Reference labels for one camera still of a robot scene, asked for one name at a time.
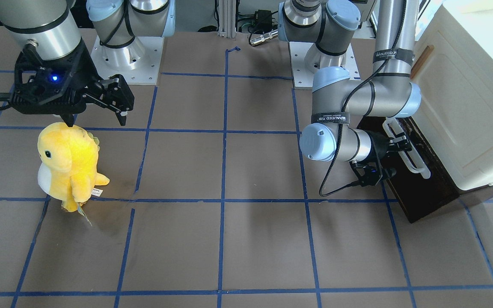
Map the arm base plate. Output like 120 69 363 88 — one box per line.
289 41 360 89
91 37 165 85

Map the dark wooden drawer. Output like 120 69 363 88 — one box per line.
381 117 460 223

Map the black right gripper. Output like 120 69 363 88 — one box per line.
9 40 135 128

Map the white drawer handle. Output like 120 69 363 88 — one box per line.
382 118 432 179

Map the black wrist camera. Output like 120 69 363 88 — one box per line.
350 159 397 187

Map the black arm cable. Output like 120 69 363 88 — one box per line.
318 0 408 198

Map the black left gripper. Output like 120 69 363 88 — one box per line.
366 130 413 163

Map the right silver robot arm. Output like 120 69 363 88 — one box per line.
0 0 175 127

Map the yellow plush toy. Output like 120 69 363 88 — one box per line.
37 122 110 218

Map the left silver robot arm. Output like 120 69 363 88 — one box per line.
278 0 421 162

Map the cream cabinet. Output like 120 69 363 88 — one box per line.
413 0 493 190

